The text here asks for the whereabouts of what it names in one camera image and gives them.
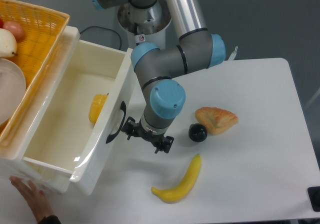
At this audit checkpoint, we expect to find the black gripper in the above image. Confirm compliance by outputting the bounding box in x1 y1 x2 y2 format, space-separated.
121 116 174 154

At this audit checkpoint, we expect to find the white drawer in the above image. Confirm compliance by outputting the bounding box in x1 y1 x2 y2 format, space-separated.
24 40 137 195

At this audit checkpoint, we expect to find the dark sleeved forearm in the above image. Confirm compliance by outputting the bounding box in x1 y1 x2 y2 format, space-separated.
38 215 61 224

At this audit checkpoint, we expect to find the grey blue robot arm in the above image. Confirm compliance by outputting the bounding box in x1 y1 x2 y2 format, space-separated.
91 0 226 153

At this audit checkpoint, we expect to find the white drawer cabinet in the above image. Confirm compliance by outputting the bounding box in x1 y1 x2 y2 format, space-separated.
0 26 80 189

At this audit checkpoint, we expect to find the human hand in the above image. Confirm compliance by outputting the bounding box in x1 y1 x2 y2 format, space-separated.
9 176 55 223

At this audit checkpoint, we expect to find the black ball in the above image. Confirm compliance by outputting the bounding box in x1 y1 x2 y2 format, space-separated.
188 123 208 143

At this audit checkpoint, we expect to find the yellow bell pepper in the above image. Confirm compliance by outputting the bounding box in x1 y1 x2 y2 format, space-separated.
88 93 109 124

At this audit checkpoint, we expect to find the yellow banana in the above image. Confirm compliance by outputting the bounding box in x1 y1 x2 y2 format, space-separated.
150 153 202 204

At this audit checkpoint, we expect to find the toy croissant pastry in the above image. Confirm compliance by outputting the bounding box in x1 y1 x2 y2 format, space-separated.
194 107 239 136

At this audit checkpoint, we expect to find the white plate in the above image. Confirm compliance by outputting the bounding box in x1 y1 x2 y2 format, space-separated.
0 58 26 125

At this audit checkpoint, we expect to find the yellow woven basket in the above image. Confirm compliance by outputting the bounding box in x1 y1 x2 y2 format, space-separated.
0 0 70 146

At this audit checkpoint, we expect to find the white pear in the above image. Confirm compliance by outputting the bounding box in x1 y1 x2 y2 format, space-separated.
0 28 17 58

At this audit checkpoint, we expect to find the pink peach fruit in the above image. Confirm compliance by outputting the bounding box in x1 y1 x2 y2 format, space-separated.
2 21 26 41

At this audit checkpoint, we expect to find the black device at edge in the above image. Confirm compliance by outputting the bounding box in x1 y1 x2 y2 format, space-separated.
307 186 320 212

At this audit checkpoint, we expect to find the red tomato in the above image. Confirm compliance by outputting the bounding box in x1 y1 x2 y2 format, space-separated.
0 18 4 29

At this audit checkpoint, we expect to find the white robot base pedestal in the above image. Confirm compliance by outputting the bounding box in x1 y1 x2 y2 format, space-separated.
117 0 172 49

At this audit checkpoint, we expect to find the black cable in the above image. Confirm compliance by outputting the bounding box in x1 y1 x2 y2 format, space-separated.
80 25 123 50

